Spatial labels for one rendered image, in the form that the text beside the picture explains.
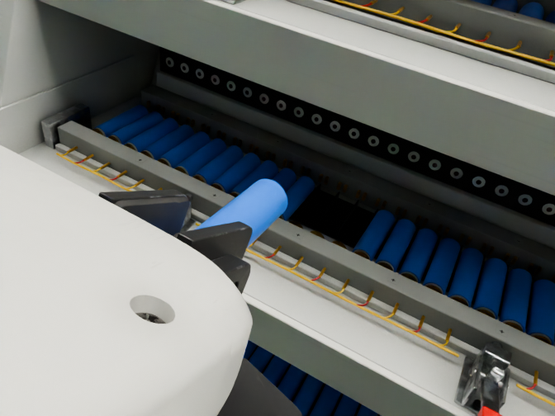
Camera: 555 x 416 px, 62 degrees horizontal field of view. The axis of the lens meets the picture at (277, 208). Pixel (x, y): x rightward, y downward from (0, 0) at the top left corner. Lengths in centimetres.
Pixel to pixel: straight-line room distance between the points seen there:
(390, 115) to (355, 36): 6
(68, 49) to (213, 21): 20
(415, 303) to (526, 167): 13
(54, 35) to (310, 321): 35
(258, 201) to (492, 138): 17
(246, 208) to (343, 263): 20
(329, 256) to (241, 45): 17
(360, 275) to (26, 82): 34
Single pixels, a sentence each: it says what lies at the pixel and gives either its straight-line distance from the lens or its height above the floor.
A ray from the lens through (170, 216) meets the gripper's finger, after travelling 16.
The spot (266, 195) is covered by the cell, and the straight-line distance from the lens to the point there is 19.
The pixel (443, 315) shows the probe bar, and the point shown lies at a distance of 37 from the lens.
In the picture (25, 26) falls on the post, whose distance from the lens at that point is 48.
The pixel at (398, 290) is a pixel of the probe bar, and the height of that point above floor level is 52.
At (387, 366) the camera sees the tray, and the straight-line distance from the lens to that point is 35.
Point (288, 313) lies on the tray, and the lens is 36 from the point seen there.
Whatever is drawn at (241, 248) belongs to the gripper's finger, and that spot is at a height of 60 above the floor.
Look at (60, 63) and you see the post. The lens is 52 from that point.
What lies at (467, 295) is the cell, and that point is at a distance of 39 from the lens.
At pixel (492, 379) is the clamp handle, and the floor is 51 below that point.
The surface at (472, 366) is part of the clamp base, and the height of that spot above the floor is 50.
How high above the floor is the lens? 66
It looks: 18 degrees down
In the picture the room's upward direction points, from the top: 19 degrees clockwise
